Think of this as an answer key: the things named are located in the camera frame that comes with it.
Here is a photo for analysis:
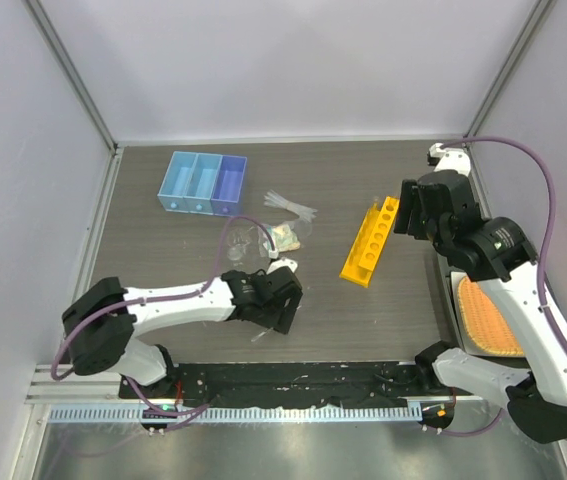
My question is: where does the larger clear glass beaker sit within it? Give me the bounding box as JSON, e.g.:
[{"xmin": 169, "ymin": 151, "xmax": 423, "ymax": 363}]
[{"xmin": 226, "ymin": 226, "xmax": 258, "ymax": 247}]

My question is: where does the blue three-compartment organizer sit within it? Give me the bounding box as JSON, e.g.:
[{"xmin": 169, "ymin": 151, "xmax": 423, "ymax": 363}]
[{"xmin": 157, "ymin": 151, "xmax": 247, "ymax": 217}]

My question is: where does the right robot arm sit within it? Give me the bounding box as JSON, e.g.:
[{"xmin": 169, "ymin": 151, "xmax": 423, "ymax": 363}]
[{"xmin": 394, "ymin": 170, "xmax": 567, "ymax": 444}]

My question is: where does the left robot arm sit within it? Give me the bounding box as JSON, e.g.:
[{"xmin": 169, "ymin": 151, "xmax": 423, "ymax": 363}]
[{"xmin": 62, "ymin": 258, "xmax": 303, "ymax": 399}]

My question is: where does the small clear glass beaker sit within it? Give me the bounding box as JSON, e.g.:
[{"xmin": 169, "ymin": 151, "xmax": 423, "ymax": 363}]
[{"xmin": 227, "ymin": 245, "xmax": 245, "ymax": 263}]

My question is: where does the yellow test tube rack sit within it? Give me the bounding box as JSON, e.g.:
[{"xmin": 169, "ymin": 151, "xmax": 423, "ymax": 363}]
[{"xmin": 339, "ymin": 196, "xmax": 399, "ymax": 288}]

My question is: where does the plastic bag with gloves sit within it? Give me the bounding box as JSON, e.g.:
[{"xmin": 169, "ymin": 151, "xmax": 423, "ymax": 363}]
[{"xmin": 258, "ymin": 222, "xmax": 301, "ymax": 257}]

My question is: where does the clear plastic pipettes bundle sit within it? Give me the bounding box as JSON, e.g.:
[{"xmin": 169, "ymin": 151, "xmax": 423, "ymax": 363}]
[{"xmin": 264, "ymin": 190, "xmax": 318, "ymax": 223}]

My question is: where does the dark grey tray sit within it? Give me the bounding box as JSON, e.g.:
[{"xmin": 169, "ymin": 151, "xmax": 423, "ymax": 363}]
[{"xmin": 435, "ymin": 254, "xmax": 466, "ymax": 349}]

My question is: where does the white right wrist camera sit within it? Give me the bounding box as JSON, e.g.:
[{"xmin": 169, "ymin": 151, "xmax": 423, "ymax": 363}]
[{"xmin": 427, "ymin": 143, "xmax": 472, "ymax": 177}]

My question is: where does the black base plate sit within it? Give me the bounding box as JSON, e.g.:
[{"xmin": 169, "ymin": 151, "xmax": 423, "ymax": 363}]
[{"xmin": 141, "ymin": 361, "xmax": 468, "ymax": 409}]

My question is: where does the white slotted cable duct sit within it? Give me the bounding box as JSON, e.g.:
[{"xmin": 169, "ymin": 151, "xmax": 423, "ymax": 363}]
[{"xmin": 48, "ymin": 402, "xmax": 422, "ymax": 424}]

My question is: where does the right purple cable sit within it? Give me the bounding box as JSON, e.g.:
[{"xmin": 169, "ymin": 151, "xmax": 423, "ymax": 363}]
[{"xmin": 442, "ymin": 137, "xmax": 567, "ymax": 451}]

